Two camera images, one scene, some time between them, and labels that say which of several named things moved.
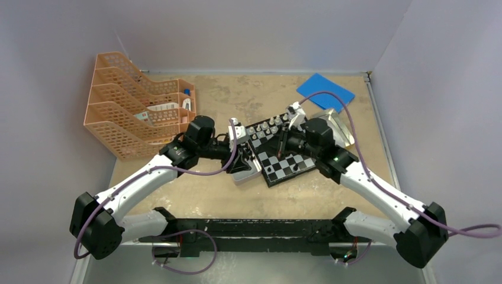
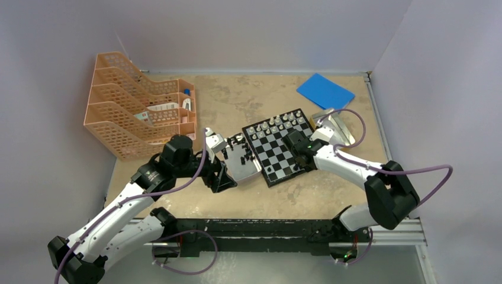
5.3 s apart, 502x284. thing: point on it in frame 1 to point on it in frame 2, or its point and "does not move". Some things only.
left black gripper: x=240 y=164 to x=224 y=179
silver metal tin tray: x=240 y=177 does not move
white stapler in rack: x=186 y=103 does not move
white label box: x=163 y=106 does not move
